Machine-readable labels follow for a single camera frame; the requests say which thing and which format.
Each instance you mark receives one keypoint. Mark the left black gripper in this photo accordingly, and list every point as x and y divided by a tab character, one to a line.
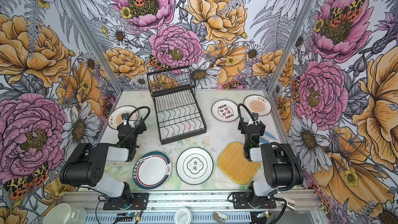
125	127

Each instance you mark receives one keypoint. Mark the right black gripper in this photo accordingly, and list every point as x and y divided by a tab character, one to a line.
251	129

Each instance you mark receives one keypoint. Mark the yellow woven square plate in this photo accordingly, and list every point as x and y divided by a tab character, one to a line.
233	164

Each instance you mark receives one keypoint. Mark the white plate green red rim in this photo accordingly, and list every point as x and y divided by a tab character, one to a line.
152	170

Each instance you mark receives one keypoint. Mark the white plate with chinese characters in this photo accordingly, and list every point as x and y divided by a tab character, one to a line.
194	166

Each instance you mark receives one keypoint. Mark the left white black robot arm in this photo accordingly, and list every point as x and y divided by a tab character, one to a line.
85	168

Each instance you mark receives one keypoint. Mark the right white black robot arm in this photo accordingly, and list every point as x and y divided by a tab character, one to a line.
281	168

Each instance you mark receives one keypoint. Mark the blue white striped plate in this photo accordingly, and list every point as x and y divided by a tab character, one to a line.
267	138

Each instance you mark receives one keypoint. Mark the orange sunburst plate left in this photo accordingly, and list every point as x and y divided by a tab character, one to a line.
116	117

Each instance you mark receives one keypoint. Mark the orange sunburst plate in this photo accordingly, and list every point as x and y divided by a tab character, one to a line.
258	104
116	117

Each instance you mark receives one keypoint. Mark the orange sunburst plate right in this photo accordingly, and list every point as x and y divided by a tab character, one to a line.
258	104

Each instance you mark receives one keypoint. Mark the grey clip tool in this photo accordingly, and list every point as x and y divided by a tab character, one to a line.
219	217

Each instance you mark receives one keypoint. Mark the round white lid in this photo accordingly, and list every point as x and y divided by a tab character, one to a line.
183	216

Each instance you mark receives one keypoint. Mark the clear plastic cup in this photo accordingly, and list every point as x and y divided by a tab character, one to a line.
66	214

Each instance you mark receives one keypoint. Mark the white plate red ring pattern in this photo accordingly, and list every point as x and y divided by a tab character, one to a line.
225	110

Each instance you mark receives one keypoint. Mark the black wire dish rack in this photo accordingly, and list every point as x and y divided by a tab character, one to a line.
176	107

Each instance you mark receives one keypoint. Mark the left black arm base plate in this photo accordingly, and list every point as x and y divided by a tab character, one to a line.
137	201

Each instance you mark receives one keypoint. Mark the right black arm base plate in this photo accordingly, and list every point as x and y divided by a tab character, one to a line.
244	200

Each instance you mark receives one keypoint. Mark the white clip on rail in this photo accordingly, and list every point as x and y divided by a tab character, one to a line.
288	204

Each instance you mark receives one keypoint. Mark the aluminium front rail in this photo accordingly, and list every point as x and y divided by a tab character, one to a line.
197	200

